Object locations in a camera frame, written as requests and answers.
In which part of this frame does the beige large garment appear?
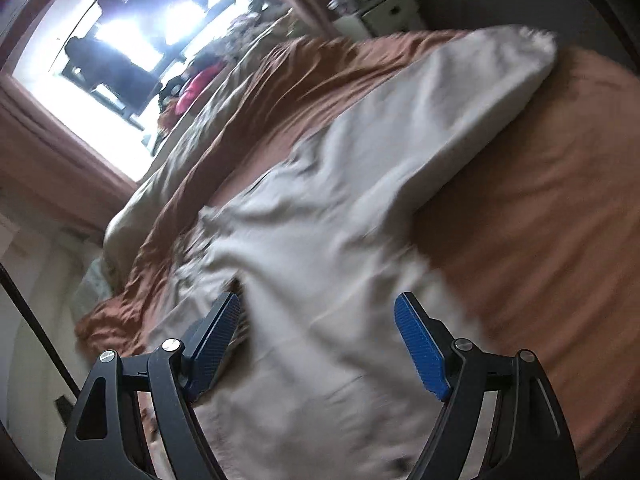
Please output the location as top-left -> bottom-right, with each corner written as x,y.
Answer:
150,26 -> 556,479

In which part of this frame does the grey green pillow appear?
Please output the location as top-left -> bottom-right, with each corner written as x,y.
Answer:
68,256 -> 117,323

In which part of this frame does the black cable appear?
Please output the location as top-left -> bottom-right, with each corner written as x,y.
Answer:
0,263 -> 83,399

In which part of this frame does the rust brown bedspread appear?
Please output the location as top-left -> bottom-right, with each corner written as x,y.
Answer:
76,32 -> 639,474

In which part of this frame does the white bedside cabinet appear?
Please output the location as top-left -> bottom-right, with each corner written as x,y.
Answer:
329,0 -> 426,41

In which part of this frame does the olive beige duvet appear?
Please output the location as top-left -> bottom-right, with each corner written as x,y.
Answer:
101,10 -> 299,292

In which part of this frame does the pink plush toy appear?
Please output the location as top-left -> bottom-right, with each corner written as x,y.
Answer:
175,62 -> 226,116

